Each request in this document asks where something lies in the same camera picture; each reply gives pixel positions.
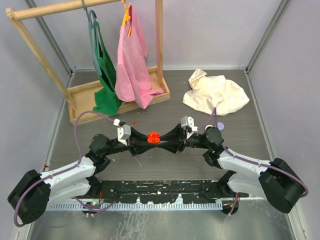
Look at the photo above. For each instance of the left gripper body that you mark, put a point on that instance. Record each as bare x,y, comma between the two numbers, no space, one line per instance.
119,147

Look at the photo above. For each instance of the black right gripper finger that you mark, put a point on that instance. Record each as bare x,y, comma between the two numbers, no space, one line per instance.
177,134
172,146

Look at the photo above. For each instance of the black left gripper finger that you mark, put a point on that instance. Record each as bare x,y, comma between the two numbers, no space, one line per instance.
138,136
139,147

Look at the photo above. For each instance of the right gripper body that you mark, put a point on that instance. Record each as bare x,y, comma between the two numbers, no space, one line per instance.
194,141

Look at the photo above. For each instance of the lilac earbud case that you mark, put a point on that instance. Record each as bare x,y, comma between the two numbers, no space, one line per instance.
220,126

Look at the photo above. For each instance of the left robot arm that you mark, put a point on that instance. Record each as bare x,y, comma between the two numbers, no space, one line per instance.
35,192

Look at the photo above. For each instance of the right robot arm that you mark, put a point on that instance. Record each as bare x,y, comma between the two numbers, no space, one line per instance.
272,180

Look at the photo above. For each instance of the green t-shirt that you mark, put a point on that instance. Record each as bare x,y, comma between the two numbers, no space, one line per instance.
106,100

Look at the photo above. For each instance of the cream satin cloth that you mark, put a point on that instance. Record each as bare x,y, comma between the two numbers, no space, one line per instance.
209,92

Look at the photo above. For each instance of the pink t-shirt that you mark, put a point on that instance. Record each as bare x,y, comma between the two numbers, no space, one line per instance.
133,81

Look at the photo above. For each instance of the wooden clothes rack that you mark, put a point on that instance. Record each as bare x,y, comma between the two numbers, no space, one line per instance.
81,98

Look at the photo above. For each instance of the grey blue hanger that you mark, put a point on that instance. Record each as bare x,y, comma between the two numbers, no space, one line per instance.
92,26

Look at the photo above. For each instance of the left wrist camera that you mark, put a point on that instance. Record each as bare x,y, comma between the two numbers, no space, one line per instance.
123,134

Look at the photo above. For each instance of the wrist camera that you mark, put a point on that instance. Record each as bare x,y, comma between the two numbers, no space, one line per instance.
123,134
187,123

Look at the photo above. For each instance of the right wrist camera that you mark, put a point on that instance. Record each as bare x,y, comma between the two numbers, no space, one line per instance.
187,123

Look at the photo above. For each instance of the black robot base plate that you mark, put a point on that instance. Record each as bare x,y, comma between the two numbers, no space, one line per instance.
160,192

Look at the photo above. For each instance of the slotted cable duct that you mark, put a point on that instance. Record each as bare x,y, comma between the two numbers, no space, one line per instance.
175,206

